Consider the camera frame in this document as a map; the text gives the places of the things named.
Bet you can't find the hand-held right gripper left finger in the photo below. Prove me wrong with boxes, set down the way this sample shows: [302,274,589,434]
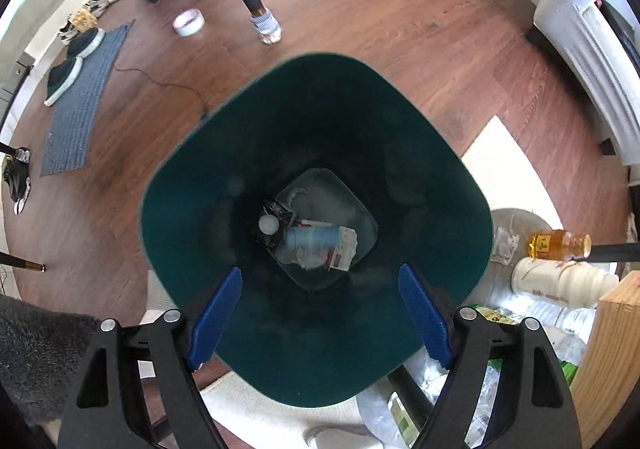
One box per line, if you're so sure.
[57,266,244,449]

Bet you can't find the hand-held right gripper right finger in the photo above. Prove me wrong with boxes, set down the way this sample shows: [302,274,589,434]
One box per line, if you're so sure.
[397,263,583,449]

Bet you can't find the blue tissue packet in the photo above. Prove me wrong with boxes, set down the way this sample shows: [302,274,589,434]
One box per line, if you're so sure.
[282,225,341,260]

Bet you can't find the green trash bin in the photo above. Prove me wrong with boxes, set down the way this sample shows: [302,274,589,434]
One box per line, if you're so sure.
[140,52,493,409]

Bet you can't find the clear plastic bag pile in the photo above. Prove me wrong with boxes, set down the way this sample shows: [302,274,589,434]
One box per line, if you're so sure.
[357,304,586,449]

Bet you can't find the crumpled tissue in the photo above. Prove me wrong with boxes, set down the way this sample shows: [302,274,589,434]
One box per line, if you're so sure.
[492,226,521,262]

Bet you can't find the white milk bottle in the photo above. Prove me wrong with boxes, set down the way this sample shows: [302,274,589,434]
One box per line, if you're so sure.
[511,256,620,309]

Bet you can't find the yellow tea bottle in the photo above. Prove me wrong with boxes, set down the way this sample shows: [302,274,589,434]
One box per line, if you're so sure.
[529,229,592,262]

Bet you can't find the grey fluffy cloth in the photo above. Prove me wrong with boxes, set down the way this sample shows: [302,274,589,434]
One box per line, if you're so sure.
[0,294,101,430]

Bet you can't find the wooden box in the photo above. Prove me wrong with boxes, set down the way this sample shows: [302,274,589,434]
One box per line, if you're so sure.
[570,271,640,449]

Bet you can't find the black leg with gold tip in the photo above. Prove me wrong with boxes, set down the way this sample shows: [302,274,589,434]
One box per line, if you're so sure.
[0,251,46,273]

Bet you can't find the black and white shoes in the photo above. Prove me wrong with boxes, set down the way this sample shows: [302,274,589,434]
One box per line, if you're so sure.
[2,146,33,214]

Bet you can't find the grey floor mat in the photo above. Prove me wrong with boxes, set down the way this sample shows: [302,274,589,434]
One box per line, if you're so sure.
[40,20,137,177]

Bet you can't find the dark shoe with white sole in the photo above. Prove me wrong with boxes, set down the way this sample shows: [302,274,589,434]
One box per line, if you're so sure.
[44,56,85,107]
[65,28,107,60]

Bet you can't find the white tape roll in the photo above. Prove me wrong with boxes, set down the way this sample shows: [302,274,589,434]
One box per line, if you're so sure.
[172,9,204,36]

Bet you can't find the black cable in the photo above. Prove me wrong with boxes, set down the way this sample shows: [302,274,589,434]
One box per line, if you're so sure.
[114,66,211,117]

